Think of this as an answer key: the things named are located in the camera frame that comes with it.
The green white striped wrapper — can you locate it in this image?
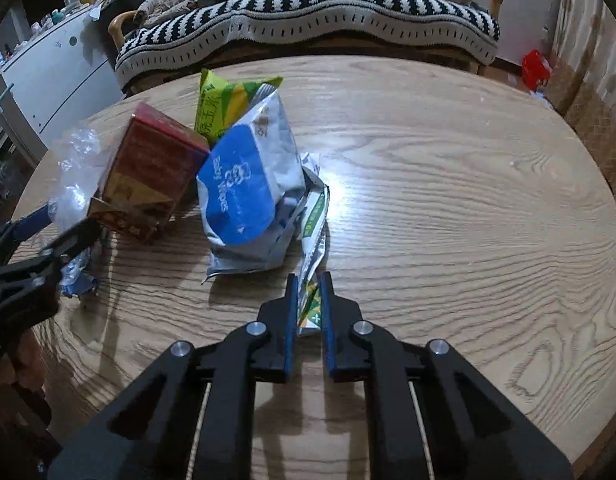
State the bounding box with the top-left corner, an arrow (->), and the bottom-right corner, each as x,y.
293,152 -> 333,338

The beige crumpled cloth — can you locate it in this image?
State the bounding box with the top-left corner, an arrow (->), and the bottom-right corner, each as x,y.
135,0 -> 199,28

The beige patterned curtain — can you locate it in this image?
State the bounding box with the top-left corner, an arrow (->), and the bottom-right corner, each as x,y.
538,0 -> 616,241

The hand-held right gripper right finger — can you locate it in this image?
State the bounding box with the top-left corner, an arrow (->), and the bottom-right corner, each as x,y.
319,271 -> 573,480

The wooden sofa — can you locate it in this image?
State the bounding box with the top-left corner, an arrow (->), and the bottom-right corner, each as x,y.
108,0 -> 503,96

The black white striped sofa cover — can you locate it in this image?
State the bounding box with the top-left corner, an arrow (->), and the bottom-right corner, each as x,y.
114,0 -> 501,88

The clear plastic bag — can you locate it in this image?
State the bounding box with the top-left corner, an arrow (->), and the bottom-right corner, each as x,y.
48,127 -> 106,233

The blue white wipes packet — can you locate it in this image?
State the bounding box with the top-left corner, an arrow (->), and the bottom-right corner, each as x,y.
195,89 -> 309,285

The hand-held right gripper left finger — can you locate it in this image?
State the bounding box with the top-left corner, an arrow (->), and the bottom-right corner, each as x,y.
48,274 -> 299,480

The red cardboard box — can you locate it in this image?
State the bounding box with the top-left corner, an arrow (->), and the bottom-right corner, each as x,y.
87,101 -> 211,245

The red bag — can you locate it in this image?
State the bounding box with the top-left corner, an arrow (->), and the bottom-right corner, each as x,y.
520,49 -> 553,92

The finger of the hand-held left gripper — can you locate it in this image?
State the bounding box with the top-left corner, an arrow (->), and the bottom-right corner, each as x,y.
0,202 -> 56,261
0,217 -> 103,306

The white dresser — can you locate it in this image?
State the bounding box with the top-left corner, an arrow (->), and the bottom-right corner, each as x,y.
0,5 -> 126,156

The blue wrapper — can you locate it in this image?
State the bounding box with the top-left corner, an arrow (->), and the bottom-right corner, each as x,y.
59,252 -> 100,302

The green yellow snack packet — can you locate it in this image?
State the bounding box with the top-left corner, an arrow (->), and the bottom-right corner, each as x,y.
194,67 -> 285,143

